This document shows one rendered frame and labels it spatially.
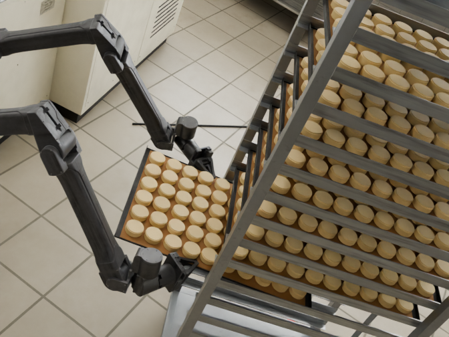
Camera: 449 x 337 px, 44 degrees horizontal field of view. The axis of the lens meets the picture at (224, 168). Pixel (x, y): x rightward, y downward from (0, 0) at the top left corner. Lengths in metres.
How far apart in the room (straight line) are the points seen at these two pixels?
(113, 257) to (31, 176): 1.44
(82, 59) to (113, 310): 1.24
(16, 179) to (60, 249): 0.45
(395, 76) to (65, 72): 2.06
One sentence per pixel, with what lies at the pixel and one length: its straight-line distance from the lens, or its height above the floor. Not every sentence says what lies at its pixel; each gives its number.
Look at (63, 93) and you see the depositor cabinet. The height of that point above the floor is 0.17.
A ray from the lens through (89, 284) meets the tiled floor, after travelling 2.46.
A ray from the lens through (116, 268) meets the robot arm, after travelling 1.45.
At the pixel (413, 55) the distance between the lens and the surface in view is 1.16.
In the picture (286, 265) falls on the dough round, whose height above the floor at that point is 0.86.
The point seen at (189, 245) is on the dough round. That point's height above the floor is 0.82.
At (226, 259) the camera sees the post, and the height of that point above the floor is 0.92.
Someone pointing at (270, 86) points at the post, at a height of 1.19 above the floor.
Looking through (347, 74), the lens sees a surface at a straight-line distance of 1.16.
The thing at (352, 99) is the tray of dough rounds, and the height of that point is 1.42.
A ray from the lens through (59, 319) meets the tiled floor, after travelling 2.36.
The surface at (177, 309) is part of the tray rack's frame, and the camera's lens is 2.30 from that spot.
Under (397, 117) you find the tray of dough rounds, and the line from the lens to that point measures 1.31.
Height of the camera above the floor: 2.00
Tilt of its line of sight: 39 degrees down
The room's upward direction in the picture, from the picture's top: 25 degrees clockwise
